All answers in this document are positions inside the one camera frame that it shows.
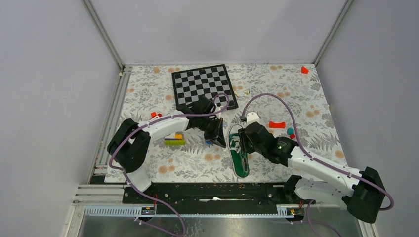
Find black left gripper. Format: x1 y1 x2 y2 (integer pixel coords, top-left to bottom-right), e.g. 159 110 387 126
198 115 226 148

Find green canvas sneaker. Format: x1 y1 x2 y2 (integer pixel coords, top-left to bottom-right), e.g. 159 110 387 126
227 124 250 179

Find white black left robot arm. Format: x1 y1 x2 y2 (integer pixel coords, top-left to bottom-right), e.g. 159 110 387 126
107 96 227 203

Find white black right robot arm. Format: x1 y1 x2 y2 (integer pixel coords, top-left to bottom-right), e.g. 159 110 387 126
238 122 385 223

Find red arch block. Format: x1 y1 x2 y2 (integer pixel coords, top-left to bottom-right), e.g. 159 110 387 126
268 121 286 129

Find stacked colourful toy bricks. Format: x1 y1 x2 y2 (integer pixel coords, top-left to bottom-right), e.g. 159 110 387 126
164 133 186 146

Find small wooden piece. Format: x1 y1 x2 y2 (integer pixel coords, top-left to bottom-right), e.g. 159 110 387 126
233 90 250 97

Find floral table mat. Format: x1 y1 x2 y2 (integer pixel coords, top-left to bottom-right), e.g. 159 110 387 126
119 64 347 183

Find black grey chessboard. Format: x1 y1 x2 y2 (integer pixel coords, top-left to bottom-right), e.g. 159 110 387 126
171 64 239 110

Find red toy brick window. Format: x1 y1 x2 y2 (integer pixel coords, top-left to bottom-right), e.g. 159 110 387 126
151 112 163 119

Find red wedge block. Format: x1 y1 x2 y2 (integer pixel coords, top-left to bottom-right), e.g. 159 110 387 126
301 66 309 74

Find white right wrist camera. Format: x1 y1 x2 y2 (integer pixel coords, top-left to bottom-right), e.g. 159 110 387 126
246 112 260 126

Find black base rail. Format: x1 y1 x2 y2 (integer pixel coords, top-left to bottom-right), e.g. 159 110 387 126
90 176 317 216

